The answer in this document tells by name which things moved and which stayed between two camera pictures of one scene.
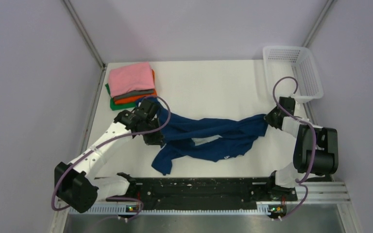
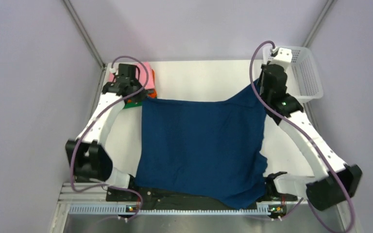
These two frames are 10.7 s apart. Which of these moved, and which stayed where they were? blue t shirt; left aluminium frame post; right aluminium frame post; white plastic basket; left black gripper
Moved: left black gripper; blue t shirt
Stayed: right aluminium frame post; left aluminium frame post; white plastic basket
